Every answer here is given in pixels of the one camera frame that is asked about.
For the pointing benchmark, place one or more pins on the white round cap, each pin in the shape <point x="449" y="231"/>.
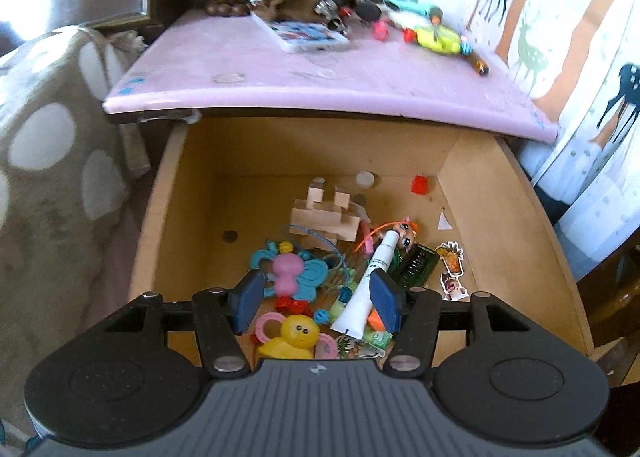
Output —
<point x="365" y="179"/>

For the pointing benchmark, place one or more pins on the white paper triangle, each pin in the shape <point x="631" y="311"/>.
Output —
<point x="443" y="222"/>

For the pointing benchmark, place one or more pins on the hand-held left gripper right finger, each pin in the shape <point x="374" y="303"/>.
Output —
<point x="385" y="299"/>

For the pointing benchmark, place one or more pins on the green wrapper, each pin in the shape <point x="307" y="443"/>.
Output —
<point x="376" y="338"/>

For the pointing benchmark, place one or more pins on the green black box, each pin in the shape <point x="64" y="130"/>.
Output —
<point x="417" y="264"/>

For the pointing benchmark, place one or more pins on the small orange haired doll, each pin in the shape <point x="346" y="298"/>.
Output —
<point x="406" y="234"/>

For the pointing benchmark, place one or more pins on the wooden block puzzle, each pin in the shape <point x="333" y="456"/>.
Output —
<point x="325" y="222"/>

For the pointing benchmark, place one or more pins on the cartoon animal sticker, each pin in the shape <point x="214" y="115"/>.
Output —
<point x="453" y="287"/>

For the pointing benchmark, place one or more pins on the white tube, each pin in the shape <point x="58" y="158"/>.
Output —
<point x="367" y="287"/>

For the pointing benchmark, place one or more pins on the blue pink butterfly teether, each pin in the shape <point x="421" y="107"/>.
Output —
<point x="287" y="269"/>

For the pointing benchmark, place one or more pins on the grey spotted blanket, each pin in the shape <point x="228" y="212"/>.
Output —
<point x="50" y="187"/>

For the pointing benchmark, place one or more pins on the teal toy flashlight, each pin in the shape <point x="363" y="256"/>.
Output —
<point x="410" y="4"/>

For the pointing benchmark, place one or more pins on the dark nightstand with pink top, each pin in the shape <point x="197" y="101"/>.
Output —
<point x="300" y="82"/>

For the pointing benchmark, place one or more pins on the drink sticker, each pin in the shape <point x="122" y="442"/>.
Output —
<point x="450" y="259"/>

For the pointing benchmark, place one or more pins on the yellow duck teether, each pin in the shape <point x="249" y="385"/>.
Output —
<point x="297" y="334"/>

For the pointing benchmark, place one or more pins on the deer print wardrobe cover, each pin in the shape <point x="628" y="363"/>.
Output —
<point x="575" y="12"/>

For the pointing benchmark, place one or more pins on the brown fabric pouch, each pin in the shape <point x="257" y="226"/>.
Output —
<point x="287" y="1"/>

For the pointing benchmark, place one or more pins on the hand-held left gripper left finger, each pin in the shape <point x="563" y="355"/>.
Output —
<point x="248" y="299"/>

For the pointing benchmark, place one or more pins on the yellow green plastic toy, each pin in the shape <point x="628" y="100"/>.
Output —
<point x="437" y="37"/>

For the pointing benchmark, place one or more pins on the red plastic block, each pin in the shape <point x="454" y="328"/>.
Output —
<point x="419" y="185"/>

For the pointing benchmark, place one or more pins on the small red toy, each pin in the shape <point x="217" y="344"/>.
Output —
<point x="409" y="35"/>

